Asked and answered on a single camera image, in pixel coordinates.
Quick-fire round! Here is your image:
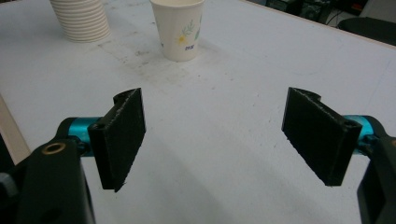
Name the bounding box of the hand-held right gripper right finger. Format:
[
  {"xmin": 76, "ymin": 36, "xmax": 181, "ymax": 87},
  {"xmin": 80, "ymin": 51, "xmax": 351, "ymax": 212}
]
[{"xmin": 281, "ymin": 87, "xmax": 375, "ymax": 188}]

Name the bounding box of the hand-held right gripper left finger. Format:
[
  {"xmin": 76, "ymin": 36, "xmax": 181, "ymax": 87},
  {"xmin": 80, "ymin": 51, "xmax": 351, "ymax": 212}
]
[{"xmin": 66, "ymin": 87, "xmax": 147, "ymax": 193}]

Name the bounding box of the stack of white paper cups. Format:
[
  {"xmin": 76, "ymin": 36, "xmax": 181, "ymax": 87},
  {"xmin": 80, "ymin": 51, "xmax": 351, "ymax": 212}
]
[{"xmin": 49, "ymin": 0, "xmax": 112, "ymax": 44}]

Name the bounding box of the black round stool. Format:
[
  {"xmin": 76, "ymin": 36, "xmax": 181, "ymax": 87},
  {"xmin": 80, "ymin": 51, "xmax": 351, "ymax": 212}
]
[{"xmin": 337, "ymin": 16, "xmax": 396, "ymax": 48}]

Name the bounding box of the flower print paper cup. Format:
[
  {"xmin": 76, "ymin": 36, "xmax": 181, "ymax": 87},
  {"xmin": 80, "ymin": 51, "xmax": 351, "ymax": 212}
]
[{"xmin": 149, "ymin": 0, "xmax": 206, "ymax": 63}]

